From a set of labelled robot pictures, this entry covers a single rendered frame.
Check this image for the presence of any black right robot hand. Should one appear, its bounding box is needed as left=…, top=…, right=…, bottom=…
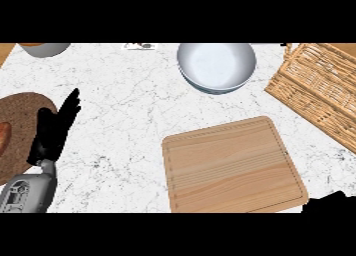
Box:
left=301, top=190, right=356, bottom=214

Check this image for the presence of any wicker basket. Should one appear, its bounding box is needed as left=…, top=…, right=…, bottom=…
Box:
left=262, top=43, right=356, bottom=162

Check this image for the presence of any round brown placemat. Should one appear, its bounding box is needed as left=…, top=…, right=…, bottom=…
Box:
left=0, top=92, right=59, bottom=190

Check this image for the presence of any white bowl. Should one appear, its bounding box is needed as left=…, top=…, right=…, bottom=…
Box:
left=175, top=43, right=258, bottom=95

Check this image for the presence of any small white flat object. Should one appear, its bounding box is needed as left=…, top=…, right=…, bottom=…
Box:
left=119, top=43, right=157, bottom=51

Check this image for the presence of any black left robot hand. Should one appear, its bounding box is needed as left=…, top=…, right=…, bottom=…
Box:
left=26, top=87, right=82, bottom=168

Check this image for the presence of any wooden cutting board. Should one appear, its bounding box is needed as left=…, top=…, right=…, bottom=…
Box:
left=160, top=115, right=310, bottom=214

